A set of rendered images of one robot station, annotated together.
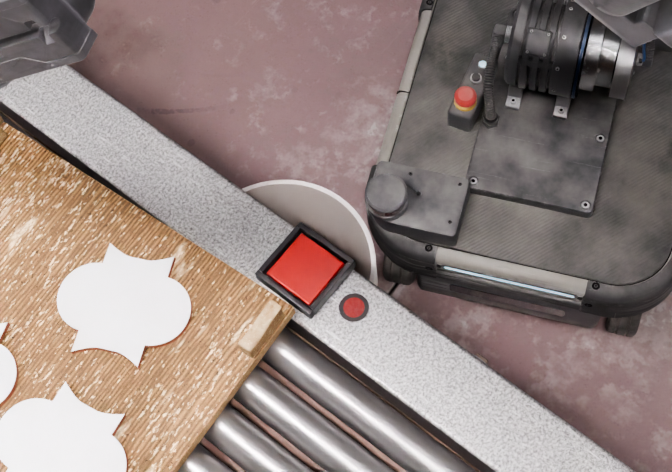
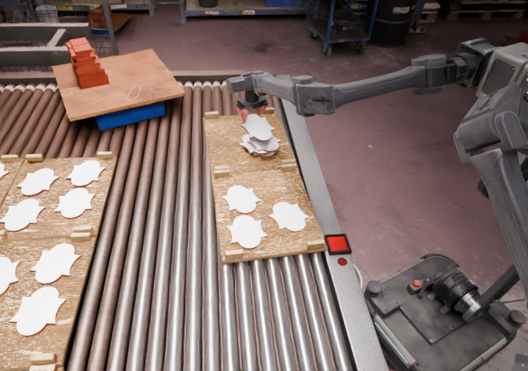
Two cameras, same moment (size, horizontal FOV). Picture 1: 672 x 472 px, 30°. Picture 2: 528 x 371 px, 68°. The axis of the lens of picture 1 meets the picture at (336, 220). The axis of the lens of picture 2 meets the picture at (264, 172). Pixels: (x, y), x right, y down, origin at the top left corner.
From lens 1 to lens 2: 0.42 m
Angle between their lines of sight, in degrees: 30
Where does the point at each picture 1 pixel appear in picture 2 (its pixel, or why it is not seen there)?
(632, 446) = not seen: outside the picture
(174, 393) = (282, 241)
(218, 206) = (328, 217)
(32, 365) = (258, 212)
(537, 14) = (455, 275)
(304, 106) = (369, 262)
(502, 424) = (357, 317)
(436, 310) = not seen: hidden behind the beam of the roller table
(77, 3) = (335, 102)
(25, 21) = (322, 96)
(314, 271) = (339, 245)
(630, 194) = (449, 350)
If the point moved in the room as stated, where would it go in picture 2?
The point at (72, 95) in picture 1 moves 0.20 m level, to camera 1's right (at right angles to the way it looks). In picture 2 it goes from (317, 174) to (361, 196)
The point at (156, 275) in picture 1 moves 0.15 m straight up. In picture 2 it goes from (301, 216) to (306, 185)
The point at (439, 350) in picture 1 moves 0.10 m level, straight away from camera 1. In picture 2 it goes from (355, 288) to (373, 269)
